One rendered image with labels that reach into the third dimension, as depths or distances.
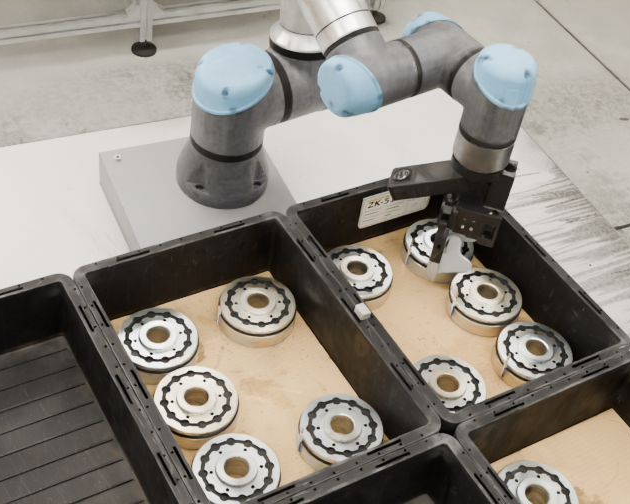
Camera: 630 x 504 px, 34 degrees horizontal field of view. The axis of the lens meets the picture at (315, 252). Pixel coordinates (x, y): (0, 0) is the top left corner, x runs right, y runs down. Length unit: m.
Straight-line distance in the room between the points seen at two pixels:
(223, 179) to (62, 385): 0.47
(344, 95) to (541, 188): 0.76
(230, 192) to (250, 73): 0.20
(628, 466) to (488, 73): 0.52
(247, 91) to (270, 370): 0.42
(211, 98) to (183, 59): 1.80
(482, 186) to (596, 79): 2.29
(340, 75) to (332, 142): 0.68
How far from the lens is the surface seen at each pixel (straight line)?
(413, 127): 1.97
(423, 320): 1.42
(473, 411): 1.21
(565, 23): 3.90
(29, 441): 1.26
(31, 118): 3.06
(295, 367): 1.33
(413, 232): 1.50
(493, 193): 1.36
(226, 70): 1.53
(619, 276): 1.80
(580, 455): 1.35
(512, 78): 1.24
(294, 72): 1.57
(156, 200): 1.64
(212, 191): 1.62
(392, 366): 1.24
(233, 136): 1.55
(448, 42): 1.31
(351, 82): 1.22
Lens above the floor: 1.85
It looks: 44 degrees down
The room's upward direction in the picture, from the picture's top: 10 degrees clockwise
